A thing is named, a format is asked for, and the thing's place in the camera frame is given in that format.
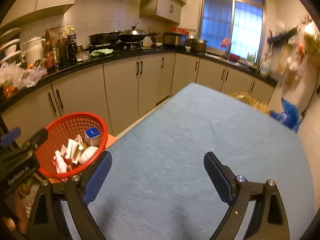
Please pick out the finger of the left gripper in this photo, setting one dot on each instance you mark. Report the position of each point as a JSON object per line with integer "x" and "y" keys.
{"x": 37, "y": 139}
{"x": 10, "y": 137}

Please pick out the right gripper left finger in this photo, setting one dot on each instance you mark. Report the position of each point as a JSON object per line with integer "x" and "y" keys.
{"x": 94, "y": 176}

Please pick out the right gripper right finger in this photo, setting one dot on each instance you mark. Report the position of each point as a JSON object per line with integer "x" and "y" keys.
{"x": 222, "y": 178}

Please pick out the pink paper box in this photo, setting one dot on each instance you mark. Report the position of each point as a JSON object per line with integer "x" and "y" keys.
{"x": 59, "y": 162}

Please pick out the white sock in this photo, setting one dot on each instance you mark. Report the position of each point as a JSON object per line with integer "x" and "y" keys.
{"x": 87, "y": 154}

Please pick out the long white medicine box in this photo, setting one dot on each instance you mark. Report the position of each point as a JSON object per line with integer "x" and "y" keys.
{"x": 74, "y": 149}

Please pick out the white green medicine box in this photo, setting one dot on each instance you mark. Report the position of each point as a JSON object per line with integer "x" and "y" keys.
{"x": 92, "y": 137}

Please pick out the red plastic basket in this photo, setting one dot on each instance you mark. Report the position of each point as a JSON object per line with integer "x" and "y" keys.
{"x": 62, "y": 129}

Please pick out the clear plastic bags on counter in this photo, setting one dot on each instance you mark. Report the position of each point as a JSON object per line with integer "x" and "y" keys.
{"x": 13, "y": 75}

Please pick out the blue tablecloth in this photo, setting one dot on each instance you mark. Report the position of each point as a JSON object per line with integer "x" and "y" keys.
{"x": 158, "y": 188}

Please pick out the red label sauce bottle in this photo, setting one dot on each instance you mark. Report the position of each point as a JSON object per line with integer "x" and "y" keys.
{"x": 49, "y": 60}

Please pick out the yellow plastic bag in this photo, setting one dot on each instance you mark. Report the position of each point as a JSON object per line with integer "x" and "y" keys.
{"x": 249, "y": 100}

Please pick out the white kettle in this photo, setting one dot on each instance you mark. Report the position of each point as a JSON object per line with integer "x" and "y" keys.
{"x": 32, "y": 50}

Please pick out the blue plastic bag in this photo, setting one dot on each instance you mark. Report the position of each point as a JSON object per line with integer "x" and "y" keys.
{"x": 289, "y": 117}

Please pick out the dark sauce bottle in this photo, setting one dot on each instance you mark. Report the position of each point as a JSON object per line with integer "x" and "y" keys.
{"x": 71, "y": 45}

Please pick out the green rag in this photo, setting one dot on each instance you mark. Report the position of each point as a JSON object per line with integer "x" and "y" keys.
{"x": 101, "y": 52}

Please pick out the detergent bottle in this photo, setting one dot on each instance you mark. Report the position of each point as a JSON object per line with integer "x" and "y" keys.
{"x": 251, "y": 58}

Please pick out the black frying pan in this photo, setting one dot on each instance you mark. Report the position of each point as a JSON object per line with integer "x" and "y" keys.
{"x": 104, "y": 38}

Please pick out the dark cooking pot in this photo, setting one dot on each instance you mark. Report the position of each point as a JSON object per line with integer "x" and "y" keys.
{"x": 196, "y": 44}

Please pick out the pink cloth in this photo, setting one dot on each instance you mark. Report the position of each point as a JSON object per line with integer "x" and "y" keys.
{"x": 226, "y": 43}

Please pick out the black wok with lid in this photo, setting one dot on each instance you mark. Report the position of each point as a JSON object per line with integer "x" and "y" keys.
{"x": 134, "y": 35}

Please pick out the silver rice cooker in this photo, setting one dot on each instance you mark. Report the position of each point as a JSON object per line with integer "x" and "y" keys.
{"x": 174, "y": 40}

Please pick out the hanging plastic bags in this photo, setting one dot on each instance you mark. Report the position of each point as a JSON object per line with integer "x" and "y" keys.
{"x": 304, "y": 52}

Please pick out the window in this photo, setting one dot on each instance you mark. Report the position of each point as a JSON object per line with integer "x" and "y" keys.
{"x": 240, "y": 20}

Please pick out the upper wall cabinet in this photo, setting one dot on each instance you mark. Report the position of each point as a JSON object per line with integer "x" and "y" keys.
{"x": 163, "y": 10}

